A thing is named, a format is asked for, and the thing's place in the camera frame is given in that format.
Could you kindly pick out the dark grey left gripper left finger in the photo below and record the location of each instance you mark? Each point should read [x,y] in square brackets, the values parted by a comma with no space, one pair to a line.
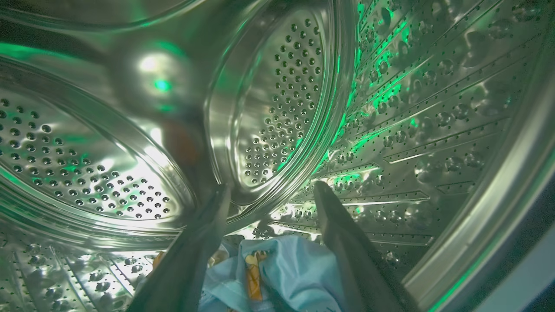
[190,264]

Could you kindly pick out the steel perforated washer drum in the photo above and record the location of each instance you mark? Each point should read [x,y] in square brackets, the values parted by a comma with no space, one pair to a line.
[277,108]

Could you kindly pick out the cream and blue bear garment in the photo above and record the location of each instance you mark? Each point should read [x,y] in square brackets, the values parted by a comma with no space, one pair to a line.
[217,258]

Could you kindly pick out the grey rubber door gasket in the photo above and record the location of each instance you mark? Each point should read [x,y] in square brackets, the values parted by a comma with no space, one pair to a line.
[520,286]

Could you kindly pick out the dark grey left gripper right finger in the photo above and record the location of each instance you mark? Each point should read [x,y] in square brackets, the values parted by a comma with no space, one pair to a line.
[355,264]

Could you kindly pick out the blue bear print garment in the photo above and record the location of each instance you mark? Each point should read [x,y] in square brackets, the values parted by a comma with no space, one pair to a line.
[295,273]

